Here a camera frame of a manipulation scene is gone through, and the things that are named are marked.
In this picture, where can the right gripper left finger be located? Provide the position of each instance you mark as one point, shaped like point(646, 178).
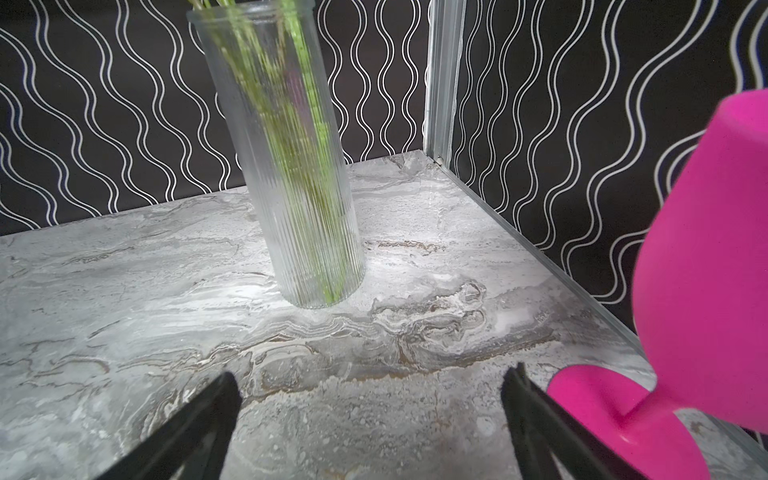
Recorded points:
point(193, 443)

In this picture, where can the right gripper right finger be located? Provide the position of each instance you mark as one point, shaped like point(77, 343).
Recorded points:
point(546, 437)

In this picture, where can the magenta plastic goblet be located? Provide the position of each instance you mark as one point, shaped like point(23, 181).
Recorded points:
point(699, 303)

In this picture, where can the frosted clear glass vase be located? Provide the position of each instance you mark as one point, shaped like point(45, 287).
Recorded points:
point(266, 63)

